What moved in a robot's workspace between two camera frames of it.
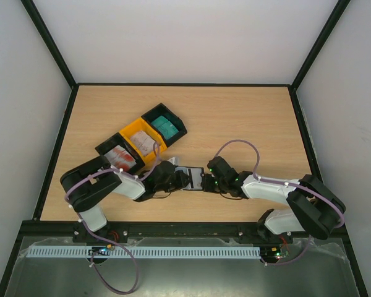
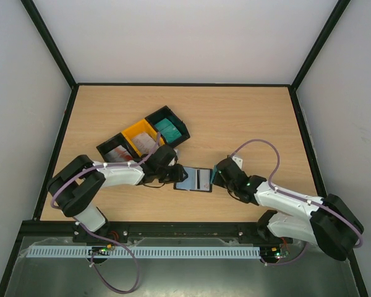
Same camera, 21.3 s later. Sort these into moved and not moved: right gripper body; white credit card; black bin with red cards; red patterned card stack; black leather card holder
Moved: right gripper body; white credit card
Not moved: black bin with red cards; black leather card holder; red patterned card stack
